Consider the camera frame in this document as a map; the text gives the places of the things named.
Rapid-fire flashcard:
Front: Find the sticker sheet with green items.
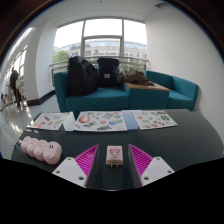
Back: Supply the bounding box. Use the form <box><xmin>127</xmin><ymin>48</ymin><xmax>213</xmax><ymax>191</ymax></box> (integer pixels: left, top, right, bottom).
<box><xmin>131</xmin><ymin>110</ymin><xmax>179</xmax><ymax>131</ymax></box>

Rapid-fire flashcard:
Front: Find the black backpack with white label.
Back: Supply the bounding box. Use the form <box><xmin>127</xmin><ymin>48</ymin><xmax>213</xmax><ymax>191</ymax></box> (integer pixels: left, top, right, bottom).
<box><xmin>96</xmin><ymin>57</ymin><xmax>120</xmax><ymax>88</ymax></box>

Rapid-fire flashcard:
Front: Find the pink power strip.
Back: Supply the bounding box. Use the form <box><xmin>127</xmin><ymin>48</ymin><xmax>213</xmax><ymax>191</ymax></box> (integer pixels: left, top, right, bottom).
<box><xmin>20</xmin><ymin>135</ymin><xmax>63</xmax><ymax>166</ymax></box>

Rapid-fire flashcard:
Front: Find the large colourful sticker sheet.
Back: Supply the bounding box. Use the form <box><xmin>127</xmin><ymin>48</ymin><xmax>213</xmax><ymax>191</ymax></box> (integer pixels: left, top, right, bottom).
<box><xmin>73</xmin><ymin>110</ymin><xmax>128</xmax><ymax>133</ymax></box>

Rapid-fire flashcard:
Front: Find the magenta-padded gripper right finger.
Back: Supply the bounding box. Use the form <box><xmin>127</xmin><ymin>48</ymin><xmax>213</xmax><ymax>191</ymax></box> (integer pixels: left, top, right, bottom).
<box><xmin>128</xmin><ymin>143</ymin><xmax>176</xmax><ymax>188</ymax></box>

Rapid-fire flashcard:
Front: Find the small pink charger block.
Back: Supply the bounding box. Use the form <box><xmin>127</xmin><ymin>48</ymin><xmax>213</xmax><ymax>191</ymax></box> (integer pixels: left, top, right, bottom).
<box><xmin>105</xmin><ymin>145</ymin><xmax>124</xmax><ymax>169</ymax></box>

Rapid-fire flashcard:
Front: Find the sticker sheet with red items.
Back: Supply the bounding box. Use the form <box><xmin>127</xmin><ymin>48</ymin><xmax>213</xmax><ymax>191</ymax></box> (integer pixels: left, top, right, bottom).
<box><xmin>27</xmin><ymin>112</ymin><xmax>70</xmax><ymax>131</ymax></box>

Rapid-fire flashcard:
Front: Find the large black backpack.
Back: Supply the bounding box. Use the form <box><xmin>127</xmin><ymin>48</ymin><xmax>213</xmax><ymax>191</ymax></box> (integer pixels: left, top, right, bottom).
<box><xmin>67</xmin><ymin>55</ymin><xmax>100</xmax><ymax>98</ymax></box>

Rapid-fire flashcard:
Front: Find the wooden sofa table top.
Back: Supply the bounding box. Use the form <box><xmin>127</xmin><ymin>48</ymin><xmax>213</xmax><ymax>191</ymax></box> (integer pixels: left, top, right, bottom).
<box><xmin>123</xmin><ymin>81</ymin><xmax>170</xmax><ymax>92</ymax></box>

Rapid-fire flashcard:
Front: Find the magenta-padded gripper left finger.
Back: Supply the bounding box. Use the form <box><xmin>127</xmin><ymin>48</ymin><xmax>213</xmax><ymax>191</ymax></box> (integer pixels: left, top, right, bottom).
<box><xmin>52</xmin><ymin>143</ymin><xmax>100</xmax><ymax>188</ymax></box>

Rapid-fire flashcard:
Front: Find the teal sofa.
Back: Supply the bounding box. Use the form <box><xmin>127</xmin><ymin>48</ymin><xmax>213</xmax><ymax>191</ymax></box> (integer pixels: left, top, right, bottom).
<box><xmin>53</xmin><ymin>70</ymin><xmax>200</xmax><ymax>113</ymax></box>

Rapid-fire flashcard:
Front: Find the metal balcony railing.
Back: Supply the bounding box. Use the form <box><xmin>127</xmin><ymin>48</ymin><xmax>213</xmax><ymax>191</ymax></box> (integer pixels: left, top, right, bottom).
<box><xmin>49</xmin><ymin>55</ymin><xmax>149</xmax><ymax>88</ymax></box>

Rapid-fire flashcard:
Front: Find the brown jacket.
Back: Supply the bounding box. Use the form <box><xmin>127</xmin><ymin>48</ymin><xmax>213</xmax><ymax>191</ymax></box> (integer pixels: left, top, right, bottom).
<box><xmin>117</xmin><ymin>68</ymin><xmax>155</xmax><ymax>87</ymax></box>

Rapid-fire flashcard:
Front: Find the person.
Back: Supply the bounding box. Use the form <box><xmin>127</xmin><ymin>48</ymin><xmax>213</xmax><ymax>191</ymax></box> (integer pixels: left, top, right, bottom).
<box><xmin>8</xmin><ymin>66</ymin><xmax>23</xmax><ymax>108</ymax></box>

